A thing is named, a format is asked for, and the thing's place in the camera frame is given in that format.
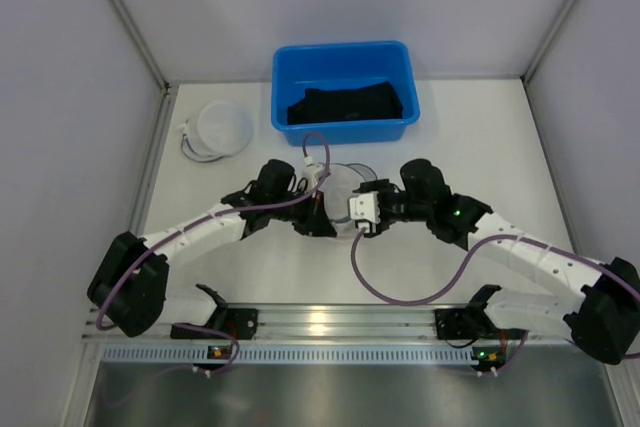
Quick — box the black garment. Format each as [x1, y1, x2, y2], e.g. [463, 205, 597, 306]
[286, 82, 403, 125]

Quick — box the blue plastic bin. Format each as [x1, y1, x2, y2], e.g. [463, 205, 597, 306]
[271, 40, 420, 146]

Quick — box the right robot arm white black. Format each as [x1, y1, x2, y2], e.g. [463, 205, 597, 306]
[350, 159, 639, 365]

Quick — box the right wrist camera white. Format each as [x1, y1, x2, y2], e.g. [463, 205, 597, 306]
[348, 191, 381, 236]

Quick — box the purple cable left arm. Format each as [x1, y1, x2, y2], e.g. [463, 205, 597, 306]
[95, 131, 332, 376]

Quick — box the slotted cable duct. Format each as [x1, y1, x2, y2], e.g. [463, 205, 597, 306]
[102, 344, 504, 366]

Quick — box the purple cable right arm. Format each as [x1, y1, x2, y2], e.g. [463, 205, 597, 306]
[351, 226, 640, 378]

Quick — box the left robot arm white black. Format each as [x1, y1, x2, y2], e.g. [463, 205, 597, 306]
[87, 158, 337, 338]

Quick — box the aluminium mounting rail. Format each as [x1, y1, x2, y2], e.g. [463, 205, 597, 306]
[82, 302, 626, 343]

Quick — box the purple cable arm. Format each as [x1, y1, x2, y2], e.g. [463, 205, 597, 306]
[95, 131, 332, 376]
[351, 226, 640, 378]

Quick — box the white mesh laundry bag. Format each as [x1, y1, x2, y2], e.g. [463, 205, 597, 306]
[180, 100, 253, 163]
[321, 163, 378, 238]

